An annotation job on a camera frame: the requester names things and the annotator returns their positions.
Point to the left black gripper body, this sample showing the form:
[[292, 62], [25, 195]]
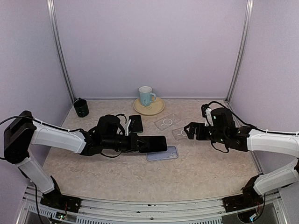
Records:
[[128, 145]]

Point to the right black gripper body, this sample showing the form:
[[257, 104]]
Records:
[[204, 136]]

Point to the black smartphone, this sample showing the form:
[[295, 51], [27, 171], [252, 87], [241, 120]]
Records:
[[156, 144]]

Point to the lilac phone case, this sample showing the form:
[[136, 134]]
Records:
[[169, 154]]

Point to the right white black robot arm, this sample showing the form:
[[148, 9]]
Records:
[[220, 127]]

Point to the dark phone with teal edge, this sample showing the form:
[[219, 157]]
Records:
[[135, 124]]

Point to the cream round plate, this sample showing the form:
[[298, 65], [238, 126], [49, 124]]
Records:
[[154, 108]]

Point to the light blue ceramic mug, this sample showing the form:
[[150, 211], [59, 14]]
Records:
[[146, 95]]

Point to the dark green mug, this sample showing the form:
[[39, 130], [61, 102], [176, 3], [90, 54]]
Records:
[[81, 107]]

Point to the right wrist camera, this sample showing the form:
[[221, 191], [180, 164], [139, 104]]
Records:
[[206, 113]]

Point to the clear case with white ring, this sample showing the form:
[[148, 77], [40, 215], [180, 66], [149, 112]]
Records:
[[166, 122]]

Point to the aluminium front rail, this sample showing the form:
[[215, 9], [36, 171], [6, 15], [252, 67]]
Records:
[[96, 211]]

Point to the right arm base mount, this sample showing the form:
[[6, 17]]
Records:
[[247, 199]]

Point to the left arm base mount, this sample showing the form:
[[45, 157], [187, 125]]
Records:
[[61, 202]]

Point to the right aluminium corner post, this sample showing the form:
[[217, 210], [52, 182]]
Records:
[[241, 50]]

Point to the aluminium corner post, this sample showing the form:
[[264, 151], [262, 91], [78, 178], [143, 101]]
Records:
[[241, 50], [59, 49]]

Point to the left aluminium corner post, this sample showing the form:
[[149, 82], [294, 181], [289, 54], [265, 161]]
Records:
[[59, 49]]

